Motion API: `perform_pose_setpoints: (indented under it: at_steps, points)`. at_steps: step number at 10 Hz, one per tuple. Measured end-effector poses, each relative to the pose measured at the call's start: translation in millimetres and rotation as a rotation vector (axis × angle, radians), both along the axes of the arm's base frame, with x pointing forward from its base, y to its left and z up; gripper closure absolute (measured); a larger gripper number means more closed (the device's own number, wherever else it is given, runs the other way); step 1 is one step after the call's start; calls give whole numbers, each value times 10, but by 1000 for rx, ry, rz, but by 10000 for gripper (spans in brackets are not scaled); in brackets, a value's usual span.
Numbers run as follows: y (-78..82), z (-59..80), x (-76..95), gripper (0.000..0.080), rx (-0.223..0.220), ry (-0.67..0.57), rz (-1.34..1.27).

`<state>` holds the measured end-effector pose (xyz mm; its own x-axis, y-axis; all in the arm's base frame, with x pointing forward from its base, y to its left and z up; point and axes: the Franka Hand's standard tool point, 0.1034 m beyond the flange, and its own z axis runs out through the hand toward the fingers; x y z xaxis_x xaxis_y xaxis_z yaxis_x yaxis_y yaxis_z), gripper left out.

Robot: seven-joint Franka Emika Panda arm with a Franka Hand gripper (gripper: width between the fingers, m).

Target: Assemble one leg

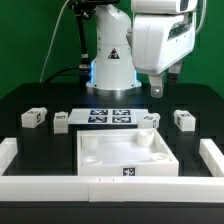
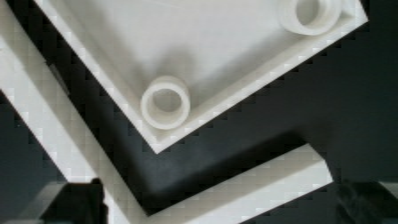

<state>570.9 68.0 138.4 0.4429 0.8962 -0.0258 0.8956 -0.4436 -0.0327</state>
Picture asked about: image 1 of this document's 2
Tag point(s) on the white square tabletop tray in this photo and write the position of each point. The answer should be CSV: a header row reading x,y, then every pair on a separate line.
x,y
124,152

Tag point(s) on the white marker base plate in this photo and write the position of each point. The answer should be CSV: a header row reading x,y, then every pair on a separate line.
x,y
106,116

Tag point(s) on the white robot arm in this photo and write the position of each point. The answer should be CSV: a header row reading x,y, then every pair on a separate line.
x,y
113,71

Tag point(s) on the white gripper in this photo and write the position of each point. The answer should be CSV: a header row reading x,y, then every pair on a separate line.
x,y
158,42

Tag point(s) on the white U-shaped fence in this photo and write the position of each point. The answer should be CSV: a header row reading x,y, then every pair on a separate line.
x,y
104,189

